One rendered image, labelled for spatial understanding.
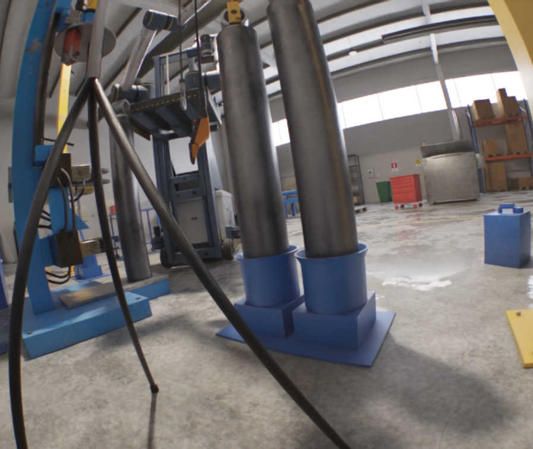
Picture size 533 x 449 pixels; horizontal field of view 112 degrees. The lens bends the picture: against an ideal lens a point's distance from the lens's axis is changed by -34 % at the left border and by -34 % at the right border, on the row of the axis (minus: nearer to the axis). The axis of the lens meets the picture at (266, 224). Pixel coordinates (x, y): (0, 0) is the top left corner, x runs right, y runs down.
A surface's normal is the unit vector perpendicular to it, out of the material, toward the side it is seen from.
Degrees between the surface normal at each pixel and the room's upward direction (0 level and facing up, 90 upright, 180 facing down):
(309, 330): 90
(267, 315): 90
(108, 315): 90
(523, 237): 90
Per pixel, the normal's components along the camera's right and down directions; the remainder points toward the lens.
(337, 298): -0.17, 0.09
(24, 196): 0.80, -0.07
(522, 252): 0.28, 0.03
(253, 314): -0.58, 0.14
